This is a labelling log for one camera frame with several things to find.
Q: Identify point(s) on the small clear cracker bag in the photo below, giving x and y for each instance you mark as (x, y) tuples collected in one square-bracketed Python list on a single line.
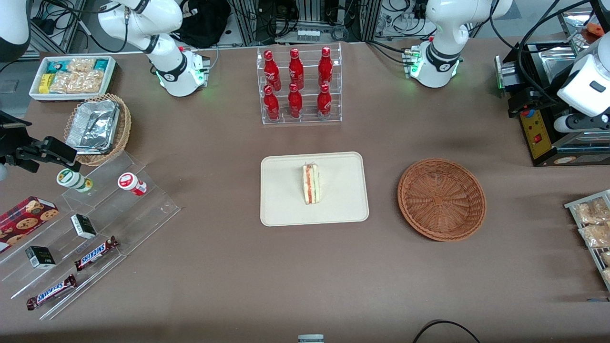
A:
[(81, 65)]

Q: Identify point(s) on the Snickers bar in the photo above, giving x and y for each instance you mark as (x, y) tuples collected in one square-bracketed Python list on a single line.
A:
[(51, 292), (96, 253)]

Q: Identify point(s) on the grey terminal block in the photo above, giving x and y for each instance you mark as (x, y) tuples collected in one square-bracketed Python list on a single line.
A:
[(309, 35)]

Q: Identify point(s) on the large clear cracker bag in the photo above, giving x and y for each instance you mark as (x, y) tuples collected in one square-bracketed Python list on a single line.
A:
[(78, 82)]

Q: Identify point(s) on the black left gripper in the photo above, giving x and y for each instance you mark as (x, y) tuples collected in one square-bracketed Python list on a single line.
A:
[(533, 98)]

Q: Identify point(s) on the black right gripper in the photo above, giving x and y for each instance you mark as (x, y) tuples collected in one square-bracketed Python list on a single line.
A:
[(10, 141)]

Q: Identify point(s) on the metal tray with snacks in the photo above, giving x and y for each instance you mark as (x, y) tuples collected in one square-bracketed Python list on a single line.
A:
[(574, 206)]

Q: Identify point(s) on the green lid cup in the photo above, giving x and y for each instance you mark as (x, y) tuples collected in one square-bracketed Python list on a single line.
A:
[(71, 178)]

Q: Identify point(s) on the metal framed food tray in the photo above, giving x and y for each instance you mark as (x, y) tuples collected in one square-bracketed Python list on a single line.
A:
[(569, 24)]

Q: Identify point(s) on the clear bag of snacks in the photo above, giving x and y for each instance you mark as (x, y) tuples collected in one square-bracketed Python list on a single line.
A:
[(591, 212), (606, 258), (607, 275), (596, 235)]

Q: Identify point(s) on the small grey device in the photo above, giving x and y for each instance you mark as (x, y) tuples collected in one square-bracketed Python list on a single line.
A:
[(310, 338)]

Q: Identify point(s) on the yellow snack pack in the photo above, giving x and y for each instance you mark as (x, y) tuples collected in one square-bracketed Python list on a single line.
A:
[(45, 83)]

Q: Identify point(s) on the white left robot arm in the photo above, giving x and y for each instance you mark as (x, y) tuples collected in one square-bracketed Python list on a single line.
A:
[(445, 24)]

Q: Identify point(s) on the white snack bin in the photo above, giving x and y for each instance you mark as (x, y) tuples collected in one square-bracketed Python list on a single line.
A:
[(35, 93)]

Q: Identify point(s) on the stainless steel pan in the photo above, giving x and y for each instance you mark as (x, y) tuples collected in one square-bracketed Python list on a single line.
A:
[(555, 66)]

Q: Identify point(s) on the light wicker basket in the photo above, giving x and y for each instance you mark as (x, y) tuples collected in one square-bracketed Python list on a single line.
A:
[(125, 128)]

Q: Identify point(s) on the brown wicker basket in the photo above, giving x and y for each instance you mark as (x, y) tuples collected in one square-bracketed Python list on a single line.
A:
[(441, 200)]

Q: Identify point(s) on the triangular sandwich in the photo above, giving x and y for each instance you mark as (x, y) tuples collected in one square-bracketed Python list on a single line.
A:
[(311, 183)]

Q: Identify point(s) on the red tartan cookie box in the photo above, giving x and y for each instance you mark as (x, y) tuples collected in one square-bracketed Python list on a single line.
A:
[(24, 221)]

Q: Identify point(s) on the small black box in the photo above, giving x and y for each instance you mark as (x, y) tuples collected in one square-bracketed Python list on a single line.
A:
[(84, 226), (40, 257)]

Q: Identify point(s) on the clear acrylic bottle rack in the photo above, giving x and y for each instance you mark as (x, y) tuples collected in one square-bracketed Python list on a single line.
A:
[(307, 116)]

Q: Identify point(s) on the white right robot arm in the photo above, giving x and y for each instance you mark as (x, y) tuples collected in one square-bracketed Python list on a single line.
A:
[(162, 24)]

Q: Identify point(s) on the aluminium foil container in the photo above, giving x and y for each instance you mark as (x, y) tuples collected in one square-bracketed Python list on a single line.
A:
[(93, 126)]

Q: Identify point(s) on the black machine with yellow panel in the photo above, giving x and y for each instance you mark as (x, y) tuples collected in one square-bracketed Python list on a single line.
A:
[(536, 138)]

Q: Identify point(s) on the red lid cup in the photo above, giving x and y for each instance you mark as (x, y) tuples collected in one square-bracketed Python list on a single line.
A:
[(129, 183)]

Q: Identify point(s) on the red soda bottle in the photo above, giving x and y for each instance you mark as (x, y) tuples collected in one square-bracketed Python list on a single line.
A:
[(295, 104), (324, 104), (296, 70), (325, 69), (271, 71), (271, 105)]

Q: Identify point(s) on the black bag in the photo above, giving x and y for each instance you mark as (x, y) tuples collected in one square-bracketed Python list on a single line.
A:
[(205, 21)]

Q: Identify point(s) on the clear acrylic stepped display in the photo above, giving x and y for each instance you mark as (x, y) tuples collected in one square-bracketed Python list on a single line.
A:
[(128, 219)]

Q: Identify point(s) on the teal snack pack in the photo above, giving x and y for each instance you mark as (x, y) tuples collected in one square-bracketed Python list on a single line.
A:
[(56, 66), (101, 64)]

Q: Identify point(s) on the orange food pieces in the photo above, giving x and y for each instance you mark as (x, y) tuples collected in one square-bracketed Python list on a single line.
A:
[(595, 27)]

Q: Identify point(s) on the cream plastic tray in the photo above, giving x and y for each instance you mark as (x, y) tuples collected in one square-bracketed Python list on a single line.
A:
[(343, 200)]

